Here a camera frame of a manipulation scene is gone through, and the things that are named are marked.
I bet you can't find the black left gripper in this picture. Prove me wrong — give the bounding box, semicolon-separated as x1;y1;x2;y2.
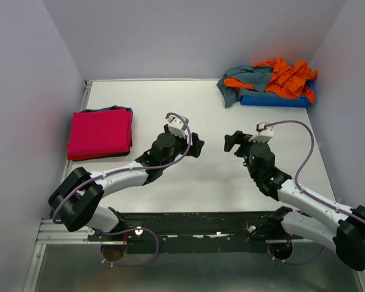
161;125;204;169

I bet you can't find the grey blue t shirt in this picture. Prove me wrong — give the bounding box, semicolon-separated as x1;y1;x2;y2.
217;65;276;108

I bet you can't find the orange t shirt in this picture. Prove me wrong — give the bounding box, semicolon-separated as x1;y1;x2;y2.
223;58;318;105

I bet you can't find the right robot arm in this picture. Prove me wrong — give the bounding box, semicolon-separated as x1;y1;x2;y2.
224;131;365;271

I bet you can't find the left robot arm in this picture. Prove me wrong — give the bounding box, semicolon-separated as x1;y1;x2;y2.
48;129;204;240

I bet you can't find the blue plastic bin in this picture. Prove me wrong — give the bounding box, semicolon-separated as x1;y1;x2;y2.
239;89;311;108

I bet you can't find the folded pink t shirt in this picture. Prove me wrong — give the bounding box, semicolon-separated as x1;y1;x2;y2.
67;108;133;161

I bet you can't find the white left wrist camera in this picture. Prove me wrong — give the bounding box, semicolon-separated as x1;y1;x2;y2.
165;113;189;139

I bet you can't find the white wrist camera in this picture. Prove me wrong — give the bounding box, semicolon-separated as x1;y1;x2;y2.
249;123;274;143
165;113;189;139

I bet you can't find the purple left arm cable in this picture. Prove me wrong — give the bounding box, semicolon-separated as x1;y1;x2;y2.
50;112;192;224

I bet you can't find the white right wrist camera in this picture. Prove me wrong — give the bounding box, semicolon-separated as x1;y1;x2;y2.
249;123;274;143

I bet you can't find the aluminium frame profile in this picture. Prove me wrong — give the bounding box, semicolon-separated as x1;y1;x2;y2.
21;80;104;292

